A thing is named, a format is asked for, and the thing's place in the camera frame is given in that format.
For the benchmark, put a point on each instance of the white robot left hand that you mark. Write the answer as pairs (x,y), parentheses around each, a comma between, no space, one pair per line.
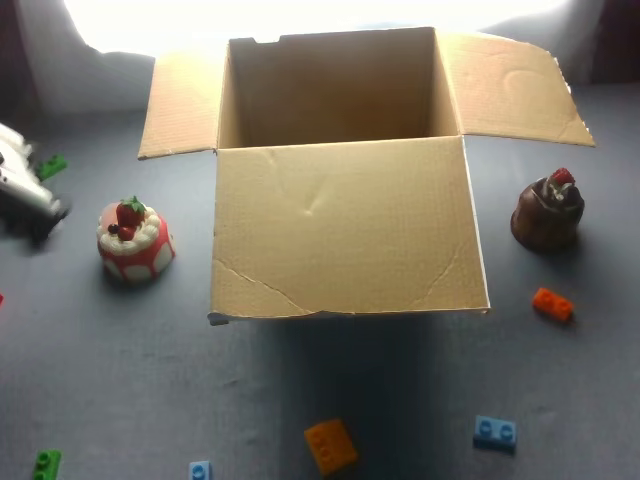
(20,185)

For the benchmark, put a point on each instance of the pink strawberry toy cake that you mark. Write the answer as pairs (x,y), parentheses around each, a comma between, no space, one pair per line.
(135,250)

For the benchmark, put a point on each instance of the brown cardboard box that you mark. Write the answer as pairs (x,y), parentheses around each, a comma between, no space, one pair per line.
(340,225)

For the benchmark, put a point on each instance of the chocolate strawberry toy cake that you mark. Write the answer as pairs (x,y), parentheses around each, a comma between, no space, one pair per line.
(547,220)

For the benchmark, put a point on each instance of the green toy building block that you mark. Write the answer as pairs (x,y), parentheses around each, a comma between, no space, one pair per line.
(47,465)
(52,166)

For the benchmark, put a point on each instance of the grey table cloth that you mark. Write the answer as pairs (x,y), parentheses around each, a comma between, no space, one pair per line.
(125,375)

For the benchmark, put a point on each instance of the blue toy building block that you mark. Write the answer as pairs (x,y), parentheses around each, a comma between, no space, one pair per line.
(495,434)
(200,471)

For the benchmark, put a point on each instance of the large orange-yellow toy block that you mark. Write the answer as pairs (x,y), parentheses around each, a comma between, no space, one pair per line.
(330,445)

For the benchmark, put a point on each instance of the small orange toy block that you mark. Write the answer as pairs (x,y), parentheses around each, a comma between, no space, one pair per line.
(552,303)

